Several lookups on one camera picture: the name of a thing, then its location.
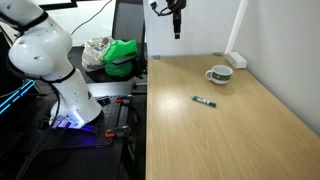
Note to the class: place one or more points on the blue LED strip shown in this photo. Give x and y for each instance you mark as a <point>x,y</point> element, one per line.
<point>16,95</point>

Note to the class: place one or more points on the white plastic bag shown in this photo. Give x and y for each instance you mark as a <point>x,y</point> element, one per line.
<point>93,55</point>

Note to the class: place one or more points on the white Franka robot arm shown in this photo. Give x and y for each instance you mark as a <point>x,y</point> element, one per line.
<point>40,50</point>

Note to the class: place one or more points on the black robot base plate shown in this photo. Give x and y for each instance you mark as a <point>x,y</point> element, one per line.
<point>103,130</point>

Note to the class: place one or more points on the gray table bracket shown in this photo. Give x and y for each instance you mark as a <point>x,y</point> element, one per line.
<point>156,57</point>
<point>217,53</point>

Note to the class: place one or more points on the black office chair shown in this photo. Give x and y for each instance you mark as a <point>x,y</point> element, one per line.
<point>128,21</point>

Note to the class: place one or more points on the green bag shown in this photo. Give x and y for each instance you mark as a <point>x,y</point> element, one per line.
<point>120,50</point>

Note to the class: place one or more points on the white rectangular box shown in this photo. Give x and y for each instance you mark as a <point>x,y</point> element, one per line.
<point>235,60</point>

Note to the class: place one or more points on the orange black clamp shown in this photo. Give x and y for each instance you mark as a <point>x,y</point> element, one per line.
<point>123,99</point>
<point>116,131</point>

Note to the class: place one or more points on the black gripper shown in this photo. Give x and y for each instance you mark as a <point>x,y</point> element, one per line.
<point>176,5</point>

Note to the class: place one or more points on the black flat device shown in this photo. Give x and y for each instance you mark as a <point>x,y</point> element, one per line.
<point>124,59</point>

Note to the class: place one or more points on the green whiteboard marker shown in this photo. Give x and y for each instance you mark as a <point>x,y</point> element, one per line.
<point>203,101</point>

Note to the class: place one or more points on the white mug with green band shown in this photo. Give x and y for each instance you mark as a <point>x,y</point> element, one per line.
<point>220,75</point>

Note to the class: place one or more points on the black side table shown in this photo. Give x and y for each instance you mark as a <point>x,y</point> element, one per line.
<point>100,76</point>

